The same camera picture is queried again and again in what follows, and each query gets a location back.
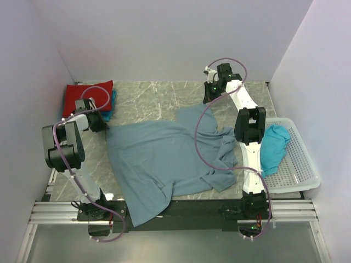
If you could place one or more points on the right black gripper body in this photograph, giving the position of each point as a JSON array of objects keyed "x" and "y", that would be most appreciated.
[{"x": 213, "y": 91}]

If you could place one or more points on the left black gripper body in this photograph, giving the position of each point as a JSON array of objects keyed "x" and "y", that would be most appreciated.
[{"x": 99, "y": 123}]

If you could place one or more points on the grey-blue t-shirt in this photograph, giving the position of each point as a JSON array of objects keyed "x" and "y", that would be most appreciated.
[{"x": 154, "y": 161}]

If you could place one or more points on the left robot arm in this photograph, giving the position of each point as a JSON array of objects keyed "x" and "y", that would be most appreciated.
[{"x": 64, "y": 152}]

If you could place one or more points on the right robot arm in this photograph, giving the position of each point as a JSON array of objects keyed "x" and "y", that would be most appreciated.
[{"x": 249, "y": 131}]

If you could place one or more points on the teal folded t-shirt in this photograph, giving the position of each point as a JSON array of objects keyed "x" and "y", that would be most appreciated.
[{"x": 108, "y": 114}]

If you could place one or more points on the red folded t-shirt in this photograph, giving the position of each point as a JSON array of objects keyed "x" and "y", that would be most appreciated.
[{"x": 74, "y": 92}]

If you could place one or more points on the crumpled teal t-shirt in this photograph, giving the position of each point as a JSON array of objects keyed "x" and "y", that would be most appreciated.
[{"x": 273, "y": 148}]

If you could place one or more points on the white perforated plastic basket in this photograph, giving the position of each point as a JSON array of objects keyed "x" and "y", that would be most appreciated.
[{"x": 296, "y": 171}]

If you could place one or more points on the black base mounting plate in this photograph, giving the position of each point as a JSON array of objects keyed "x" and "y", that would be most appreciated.
[{"x": 231, "y": 215}]

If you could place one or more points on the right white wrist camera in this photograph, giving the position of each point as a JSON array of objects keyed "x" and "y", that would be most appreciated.
[{"x": 212, "y": 75}]

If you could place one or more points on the aluminium frame rail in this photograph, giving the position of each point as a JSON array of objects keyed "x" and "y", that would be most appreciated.
[{"x": 296, "y": 210}]

